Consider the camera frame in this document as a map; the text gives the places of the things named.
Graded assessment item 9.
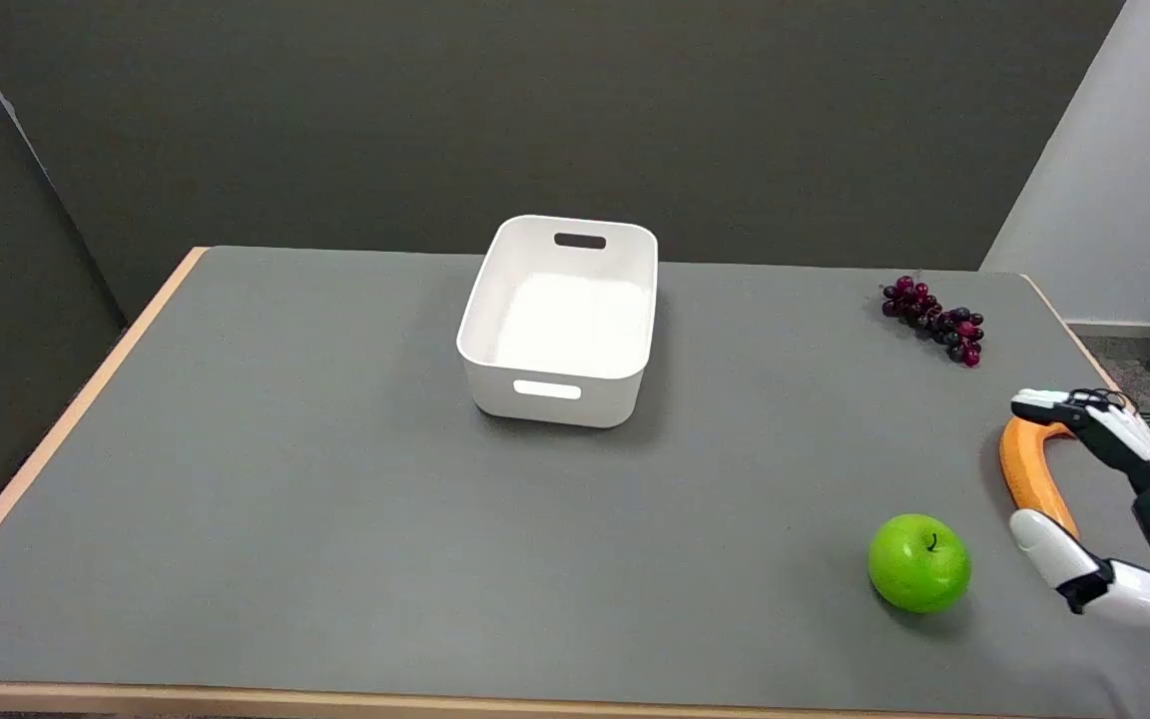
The green apple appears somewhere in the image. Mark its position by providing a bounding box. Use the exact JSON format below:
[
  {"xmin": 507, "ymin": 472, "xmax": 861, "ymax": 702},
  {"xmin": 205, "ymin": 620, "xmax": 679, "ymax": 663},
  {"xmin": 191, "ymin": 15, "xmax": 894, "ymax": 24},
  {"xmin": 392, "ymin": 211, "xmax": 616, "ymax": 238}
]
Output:
[{"xmin": 867, "ymin": 513, "xmax": 972, "ymax": 614}]

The white plastic storage bin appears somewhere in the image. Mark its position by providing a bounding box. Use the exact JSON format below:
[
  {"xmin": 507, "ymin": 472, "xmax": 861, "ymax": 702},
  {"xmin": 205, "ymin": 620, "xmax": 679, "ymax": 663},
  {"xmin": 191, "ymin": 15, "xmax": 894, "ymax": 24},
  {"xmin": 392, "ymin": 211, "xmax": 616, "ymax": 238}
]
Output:
[{"xmin": 456, "ymin": 215, "xmax": 659, "ymax": 429}]

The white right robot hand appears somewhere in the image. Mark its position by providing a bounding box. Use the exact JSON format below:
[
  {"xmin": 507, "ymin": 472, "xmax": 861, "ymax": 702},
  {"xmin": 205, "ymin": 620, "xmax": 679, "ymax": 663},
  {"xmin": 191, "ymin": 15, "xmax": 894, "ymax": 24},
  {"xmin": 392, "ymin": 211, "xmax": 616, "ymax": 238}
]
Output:
[{"xmin": 1009, "ymin": 387, "xmax": 1150, "ymax": 628}]

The dark purple grape bunch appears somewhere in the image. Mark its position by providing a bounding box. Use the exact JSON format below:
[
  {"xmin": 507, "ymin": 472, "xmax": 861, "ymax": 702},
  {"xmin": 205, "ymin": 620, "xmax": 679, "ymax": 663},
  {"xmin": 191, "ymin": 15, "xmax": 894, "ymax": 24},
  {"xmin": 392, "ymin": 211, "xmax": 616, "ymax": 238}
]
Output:
[{"xmin": 880, "ymin": 276, "xmax": 986, "ymax": 368}]

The orange banana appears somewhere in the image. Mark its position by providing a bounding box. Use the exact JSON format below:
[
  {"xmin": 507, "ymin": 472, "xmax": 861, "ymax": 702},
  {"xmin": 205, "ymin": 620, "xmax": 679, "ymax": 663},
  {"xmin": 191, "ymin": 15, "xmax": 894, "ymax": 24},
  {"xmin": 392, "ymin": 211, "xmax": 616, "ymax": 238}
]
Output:
[{"xmin": 998, "ymin": 416, "xmax": 1081, "ymax": 540}]

